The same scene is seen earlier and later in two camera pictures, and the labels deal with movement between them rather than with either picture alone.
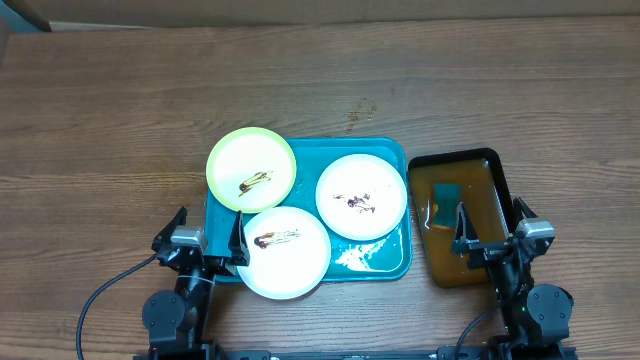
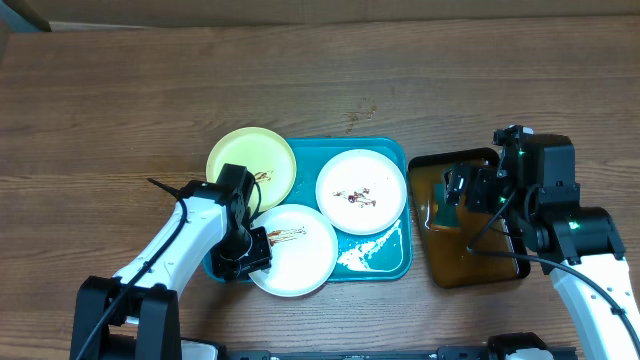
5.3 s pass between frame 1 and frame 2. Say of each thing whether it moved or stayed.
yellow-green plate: stayed
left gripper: moved
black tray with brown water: stayed
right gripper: moved
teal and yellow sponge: stayed
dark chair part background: stayed
